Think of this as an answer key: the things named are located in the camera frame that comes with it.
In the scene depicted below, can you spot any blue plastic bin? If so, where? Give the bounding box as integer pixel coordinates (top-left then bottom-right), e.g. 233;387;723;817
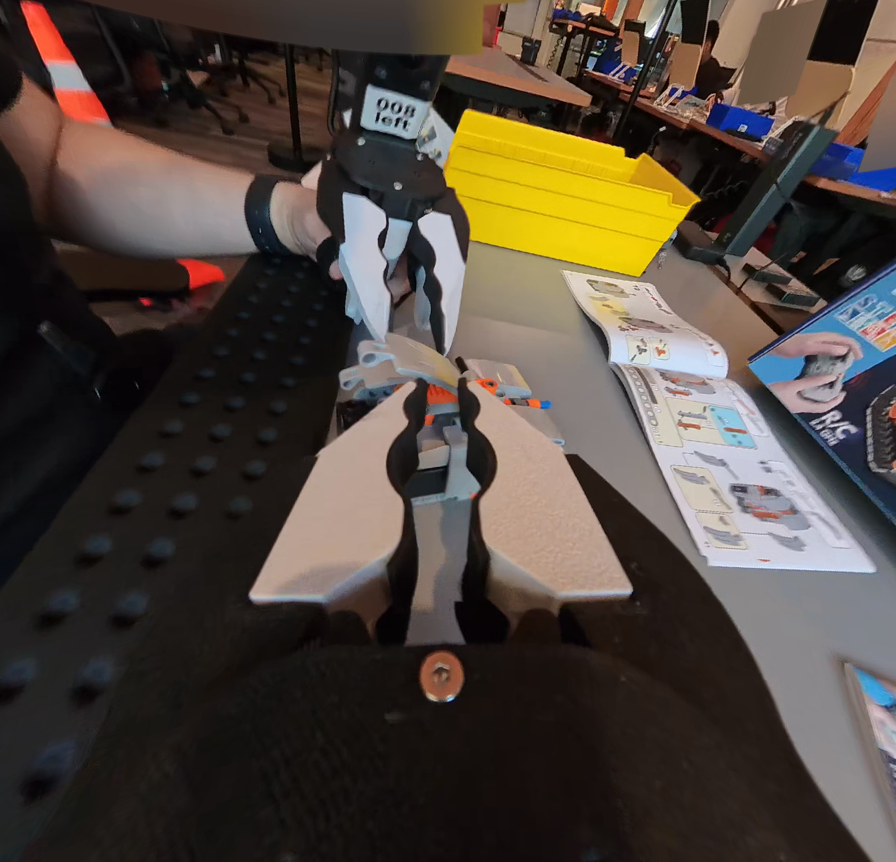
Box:
808;141;865;181
707;103;774;139

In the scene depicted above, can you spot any yellow plastic bin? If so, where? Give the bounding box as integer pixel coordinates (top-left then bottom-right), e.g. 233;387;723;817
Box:
442;110;701;277

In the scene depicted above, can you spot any grey desk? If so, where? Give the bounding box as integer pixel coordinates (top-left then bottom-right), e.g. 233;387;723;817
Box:
329;239;896;862

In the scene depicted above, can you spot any black pole stand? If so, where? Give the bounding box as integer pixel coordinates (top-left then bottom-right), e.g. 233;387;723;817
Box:
268;43;324;174

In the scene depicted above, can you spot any person's left forearm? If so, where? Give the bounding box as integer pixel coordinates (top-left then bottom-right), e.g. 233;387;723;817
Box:
0;96;254;260

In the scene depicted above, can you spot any grey top table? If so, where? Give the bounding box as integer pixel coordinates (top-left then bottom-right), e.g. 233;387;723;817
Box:
444;50;592;109

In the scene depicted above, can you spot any black dimpled armrest pad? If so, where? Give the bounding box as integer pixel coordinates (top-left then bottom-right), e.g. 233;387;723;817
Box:
0;252;359;862

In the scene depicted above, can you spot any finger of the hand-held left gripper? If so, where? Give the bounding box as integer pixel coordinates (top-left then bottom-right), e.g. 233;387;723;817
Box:
338;190;403;341
408;208;470;358

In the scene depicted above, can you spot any dark blue toy set box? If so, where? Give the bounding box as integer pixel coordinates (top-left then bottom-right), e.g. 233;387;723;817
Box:
748;264;896;527

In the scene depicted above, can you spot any grey orange toy brick vehicle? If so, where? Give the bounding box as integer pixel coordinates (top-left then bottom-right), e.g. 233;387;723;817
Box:
336;358;567;509

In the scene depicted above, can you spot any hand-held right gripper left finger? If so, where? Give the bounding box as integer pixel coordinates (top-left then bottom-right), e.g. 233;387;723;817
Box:
248;379;428;642

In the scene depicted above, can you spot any open instruction booklet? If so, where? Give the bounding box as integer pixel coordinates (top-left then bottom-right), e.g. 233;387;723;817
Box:
562;269;877;574

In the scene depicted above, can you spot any person's left hand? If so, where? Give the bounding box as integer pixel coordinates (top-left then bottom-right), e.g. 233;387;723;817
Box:
269;161;347;282

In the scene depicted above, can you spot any black office chair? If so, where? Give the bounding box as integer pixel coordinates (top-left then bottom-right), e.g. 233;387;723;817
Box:
150;33;253;135

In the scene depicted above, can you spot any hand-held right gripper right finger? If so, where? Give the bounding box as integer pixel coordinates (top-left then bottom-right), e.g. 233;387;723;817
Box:
456;378;636;625

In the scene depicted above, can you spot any orange traffic cone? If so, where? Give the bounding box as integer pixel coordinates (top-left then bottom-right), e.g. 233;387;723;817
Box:
21;0;226;310

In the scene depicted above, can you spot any black wristband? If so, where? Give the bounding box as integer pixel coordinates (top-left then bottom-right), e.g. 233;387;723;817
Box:
244;174;291;257

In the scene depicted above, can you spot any long wooden table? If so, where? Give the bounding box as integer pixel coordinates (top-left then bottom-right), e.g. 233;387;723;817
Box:
581;68;896;209

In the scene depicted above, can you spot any blue closed booklet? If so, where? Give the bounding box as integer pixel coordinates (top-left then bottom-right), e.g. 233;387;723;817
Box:
843;661;896;807

